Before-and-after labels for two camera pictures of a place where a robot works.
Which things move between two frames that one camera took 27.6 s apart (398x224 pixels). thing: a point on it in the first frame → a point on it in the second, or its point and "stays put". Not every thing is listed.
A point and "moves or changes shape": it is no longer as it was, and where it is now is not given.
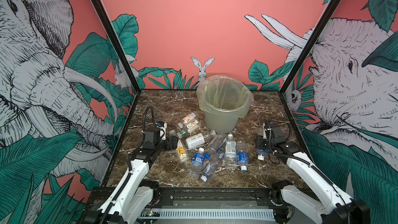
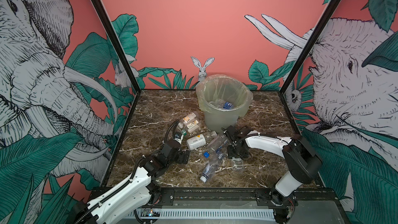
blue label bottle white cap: x=195 y=169 → x=223 y=104
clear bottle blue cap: x=214 y=144 stays put
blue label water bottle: x=242 y=155 moves or changes shape
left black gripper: x=169 y=145 → x=181 y=159
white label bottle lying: x=199 y=139 stays put
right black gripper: x=259 y=139 → x=243 y=155
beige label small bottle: x=193 y=126 stays put
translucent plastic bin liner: x=223 y=93 stays put
